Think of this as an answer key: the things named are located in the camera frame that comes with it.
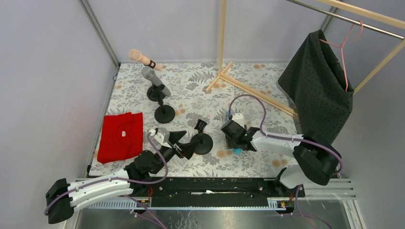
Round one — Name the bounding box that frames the purple cable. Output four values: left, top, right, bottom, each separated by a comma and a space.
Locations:
228, 94, 344, 229
43, 133, 169, 229

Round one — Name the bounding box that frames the pink wire hanger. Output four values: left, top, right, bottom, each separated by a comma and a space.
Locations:
320, 20, 364, 92

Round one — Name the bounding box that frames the beige microphone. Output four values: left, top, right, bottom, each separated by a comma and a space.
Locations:
128, 49, 163, 71

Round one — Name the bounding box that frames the red folded shirt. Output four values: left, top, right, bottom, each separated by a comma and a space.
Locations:
97, 112, 143, 164

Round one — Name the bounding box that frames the dark dotted hanging cloth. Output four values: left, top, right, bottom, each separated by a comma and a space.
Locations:
278, 30, 354, 144

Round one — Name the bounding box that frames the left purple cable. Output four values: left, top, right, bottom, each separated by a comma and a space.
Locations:
43, 133, 169, 229

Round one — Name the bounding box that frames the wooden clothes rack frame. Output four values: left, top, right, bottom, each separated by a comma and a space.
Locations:
205, 0, 405, 119

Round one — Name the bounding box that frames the floral table mat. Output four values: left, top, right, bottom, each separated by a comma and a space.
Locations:
88, 62, 302, 177

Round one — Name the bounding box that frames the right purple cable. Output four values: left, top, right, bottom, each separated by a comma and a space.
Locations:
228, 94, 344, 229

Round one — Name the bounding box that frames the grey microphone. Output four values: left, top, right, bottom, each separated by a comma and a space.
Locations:
141, 66, 171, 97

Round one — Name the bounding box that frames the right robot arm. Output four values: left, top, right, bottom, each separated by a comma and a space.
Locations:
221, 113, 341, 189

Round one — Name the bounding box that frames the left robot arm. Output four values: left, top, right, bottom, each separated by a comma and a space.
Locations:
44, 128, 200, 224

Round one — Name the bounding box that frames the blue microphone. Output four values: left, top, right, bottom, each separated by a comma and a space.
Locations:
225, 111, 245, 155

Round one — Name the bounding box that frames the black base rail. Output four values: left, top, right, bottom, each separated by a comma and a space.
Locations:
131, 177, 305, 208

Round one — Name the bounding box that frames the black mic stand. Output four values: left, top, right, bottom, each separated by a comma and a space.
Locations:
154, 95, 175, 124
147, 84, 167, 102
191, 119, 213, 155

